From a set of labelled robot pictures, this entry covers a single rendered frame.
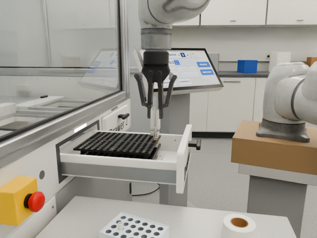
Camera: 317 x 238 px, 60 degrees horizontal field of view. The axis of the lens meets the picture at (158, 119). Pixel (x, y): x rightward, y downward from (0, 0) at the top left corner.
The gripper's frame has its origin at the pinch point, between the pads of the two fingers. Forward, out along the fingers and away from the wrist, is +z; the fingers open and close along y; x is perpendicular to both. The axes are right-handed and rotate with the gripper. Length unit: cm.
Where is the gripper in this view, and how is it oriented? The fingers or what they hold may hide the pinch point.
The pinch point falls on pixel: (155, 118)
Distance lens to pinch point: 84.8
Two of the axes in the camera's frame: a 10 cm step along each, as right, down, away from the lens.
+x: -1.8, 2.2, -9.6
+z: -0.1, 9.7, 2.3
